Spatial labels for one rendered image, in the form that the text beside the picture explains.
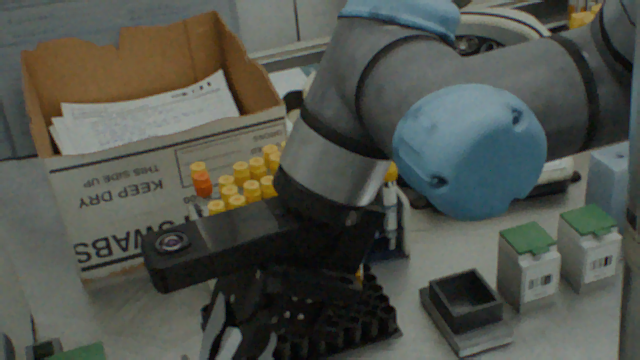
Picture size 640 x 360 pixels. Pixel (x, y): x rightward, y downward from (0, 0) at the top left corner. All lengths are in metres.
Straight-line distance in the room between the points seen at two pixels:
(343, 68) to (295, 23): 0.68
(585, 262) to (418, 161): 0.38
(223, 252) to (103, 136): 0.48
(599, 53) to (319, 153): 0.19
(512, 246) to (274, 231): 0.27
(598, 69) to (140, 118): 0.68
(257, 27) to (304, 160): 0.65
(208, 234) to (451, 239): 0.37
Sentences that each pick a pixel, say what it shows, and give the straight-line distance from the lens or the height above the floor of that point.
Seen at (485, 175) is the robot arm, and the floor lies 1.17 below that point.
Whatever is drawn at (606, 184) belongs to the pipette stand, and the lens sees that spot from 0.88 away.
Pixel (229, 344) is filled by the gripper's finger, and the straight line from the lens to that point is 0.67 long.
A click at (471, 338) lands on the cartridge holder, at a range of 0.78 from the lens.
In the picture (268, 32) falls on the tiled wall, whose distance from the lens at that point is 1.23.
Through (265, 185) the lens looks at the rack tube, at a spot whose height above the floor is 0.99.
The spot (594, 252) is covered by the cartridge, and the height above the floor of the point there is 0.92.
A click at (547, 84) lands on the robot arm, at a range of 0.51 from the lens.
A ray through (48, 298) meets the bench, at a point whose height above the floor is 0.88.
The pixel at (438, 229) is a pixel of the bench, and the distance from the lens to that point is 0.94.
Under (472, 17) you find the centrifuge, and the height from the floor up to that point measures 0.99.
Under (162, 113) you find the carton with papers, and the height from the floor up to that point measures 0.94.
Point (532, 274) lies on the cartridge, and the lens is 0.81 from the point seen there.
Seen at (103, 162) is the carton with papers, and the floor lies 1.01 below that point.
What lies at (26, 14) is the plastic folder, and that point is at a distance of 1.15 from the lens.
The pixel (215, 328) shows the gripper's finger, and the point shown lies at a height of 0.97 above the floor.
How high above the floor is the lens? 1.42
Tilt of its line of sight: 36 degrees down
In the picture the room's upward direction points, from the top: 4 degrees counter-clockwise
